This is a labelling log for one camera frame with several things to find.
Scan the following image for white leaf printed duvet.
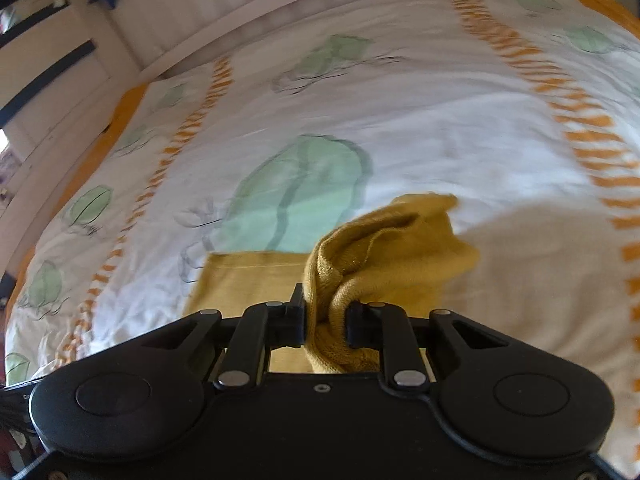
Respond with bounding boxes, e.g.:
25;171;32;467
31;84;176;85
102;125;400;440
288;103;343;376
5;0;640;466

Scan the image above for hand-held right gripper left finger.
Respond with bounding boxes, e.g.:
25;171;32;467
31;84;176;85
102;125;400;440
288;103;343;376
140;282;307;392

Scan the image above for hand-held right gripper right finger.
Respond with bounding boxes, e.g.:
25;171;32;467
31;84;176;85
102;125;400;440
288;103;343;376
345;300;508;393

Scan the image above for yellow knitted sweater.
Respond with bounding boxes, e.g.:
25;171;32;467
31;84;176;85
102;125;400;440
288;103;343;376
182;192;481;375

